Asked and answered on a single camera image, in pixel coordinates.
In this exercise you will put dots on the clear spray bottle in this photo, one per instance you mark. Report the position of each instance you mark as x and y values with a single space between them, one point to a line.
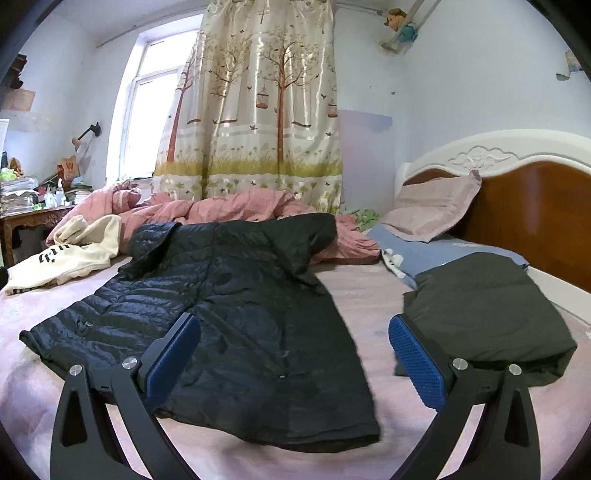
60 198

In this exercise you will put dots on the cream printed sweatshirt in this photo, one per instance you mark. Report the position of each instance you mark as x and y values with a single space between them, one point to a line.
79 248

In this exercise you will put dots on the plush toy on shelf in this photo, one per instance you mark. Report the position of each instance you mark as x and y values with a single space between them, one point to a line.
396 20

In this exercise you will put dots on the green cloth by pillow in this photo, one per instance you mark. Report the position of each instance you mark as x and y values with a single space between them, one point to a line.
365 219

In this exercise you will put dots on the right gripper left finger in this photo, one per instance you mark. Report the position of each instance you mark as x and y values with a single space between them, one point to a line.
84 443

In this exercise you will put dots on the pink bed sheet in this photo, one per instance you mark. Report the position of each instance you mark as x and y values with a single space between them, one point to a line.
367 297

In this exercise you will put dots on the folded dark green garment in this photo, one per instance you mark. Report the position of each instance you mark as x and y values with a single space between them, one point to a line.
486 309

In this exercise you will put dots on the blue patterned pillow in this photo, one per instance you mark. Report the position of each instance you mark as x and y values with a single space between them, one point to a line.
407 259

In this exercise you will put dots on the stack of papers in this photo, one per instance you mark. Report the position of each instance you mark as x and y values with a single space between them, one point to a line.
18 196

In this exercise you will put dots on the black wall lamp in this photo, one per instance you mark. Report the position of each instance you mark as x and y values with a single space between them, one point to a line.
94 129

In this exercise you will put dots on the tree print curtain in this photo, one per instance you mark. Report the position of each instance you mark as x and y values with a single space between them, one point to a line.
256 106

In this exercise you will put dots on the white and wood headboard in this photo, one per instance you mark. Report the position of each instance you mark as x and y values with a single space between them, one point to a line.
534 199

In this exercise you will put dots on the black puffer jacket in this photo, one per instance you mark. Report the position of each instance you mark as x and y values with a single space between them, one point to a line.
275 364

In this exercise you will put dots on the wooden side table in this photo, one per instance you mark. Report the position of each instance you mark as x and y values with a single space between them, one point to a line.
47 218

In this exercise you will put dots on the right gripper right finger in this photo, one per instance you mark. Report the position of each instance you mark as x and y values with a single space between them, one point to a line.
506 442

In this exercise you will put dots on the window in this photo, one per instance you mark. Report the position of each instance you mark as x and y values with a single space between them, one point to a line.
145 97

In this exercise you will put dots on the pink checked quilt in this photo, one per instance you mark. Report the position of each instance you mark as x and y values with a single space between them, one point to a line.
124 199

